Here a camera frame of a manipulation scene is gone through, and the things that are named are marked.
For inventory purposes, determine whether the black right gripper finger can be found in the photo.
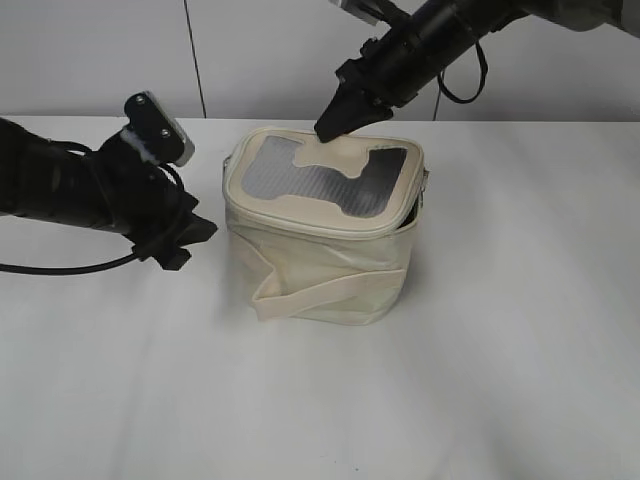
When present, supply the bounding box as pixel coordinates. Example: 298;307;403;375
314;85;365;143
344;97;394;134

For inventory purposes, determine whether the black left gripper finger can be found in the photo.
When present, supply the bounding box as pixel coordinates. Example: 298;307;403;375
144;244;192;271
169;209;218;249

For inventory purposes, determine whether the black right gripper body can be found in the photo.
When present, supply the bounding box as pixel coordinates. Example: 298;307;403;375
334;9;480;108

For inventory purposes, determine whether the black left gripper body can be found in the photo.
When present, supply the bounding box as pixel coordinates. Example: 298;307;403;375
84;132;200;250

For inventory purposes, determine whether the cream zippered bag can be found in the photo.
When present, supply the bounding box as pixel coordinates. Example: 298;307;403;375
222;128;428;326

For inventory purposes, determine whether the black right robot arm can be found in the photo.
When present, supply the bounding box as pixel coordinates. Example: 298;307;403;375
314;0;639;143

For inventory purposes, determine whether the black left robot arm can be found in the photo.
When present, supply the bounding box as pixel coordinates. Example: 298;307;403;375
1;119;218;276

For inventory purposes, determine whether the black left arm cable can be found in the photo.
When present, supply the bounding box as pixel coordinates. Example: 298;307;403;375
0;162;189;276

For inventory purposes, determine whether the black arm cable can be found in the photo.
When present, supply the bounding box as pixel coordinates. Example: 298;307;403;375
0;162;189;276
435;39;489;105

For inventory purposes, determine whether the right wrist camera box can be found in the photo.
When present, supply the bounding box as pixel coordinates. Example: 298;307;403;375
330;0;389;26

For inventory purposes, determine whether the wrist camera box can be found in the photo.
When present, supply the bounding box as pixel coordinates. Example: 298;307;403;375
330;0;389;26
120;91;195;167

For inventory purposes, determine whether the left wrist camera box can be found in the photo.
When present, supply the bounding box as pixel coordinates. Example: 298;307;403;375
120;91;195;167

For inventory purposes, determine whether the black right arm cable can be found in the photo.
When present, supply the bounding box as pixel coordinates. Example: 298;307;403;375
435;39;489;105

